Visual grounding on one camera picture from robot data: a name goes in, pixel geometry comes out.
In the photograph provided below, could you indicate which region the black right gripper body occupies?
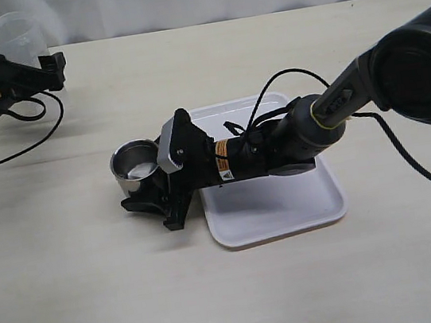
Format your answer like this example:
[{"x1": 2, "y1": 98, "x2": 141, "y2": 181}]
[{"x1": 163, "y1": 108, "x2": 268, "y2": 231}]

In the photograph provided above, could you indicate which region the stainless steel cup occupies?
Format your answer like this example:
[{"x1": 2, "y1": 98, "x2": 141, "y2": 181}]
[{"x1": 109, "y1": 139, "x2": 158, "y2": 197}]

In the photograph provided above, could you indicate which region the clear plastic measuring cup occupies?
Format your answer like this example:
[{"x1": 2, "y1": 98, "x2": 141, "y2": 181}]
[{"x1": 0, "y1": 12, "x2": 50, "y2": 68}]

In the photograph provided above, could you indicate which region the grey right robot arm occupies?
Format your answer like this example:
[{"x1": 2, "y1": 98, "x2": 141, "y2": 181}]
[{"x1": 111, "y1": 6, "x2": 431, "y2": 230}]

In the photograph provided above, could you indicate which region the white plastic tray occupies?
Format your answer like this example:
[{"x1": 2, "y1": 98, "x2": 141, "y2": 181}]
[{"x1": 181, "y1": 84, "x2": 350, "y2": 255}]

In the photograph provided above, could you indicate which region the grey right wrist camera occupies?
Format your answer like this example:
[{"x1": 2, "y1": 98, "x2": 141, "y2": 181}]
[{"x1": 157, "y1": 117, "x2": 184, "y2": 174}]

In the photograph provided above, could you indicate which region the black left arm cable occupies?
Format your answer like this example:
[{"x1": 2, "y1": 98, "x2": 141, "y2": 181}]
[{"x1": 0, "y1": 86, "x2": 72, "y2": 167}]

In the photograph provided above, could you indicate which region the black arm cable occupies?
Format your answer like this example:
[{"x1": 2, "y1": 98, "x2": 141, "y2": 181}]
[
  {"x1": 0, "y1": 86, "x2": 72, "y2": 167},
  {"x1": 218, "y1": 49, "x2": 431, "y2": 236}
]

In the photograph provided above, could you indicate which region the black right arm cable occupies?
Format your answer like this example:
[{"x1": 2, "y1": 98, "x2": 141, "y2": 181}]
[{"x1": 218, "y1": 49, "x2": 431, "y2": 236}]

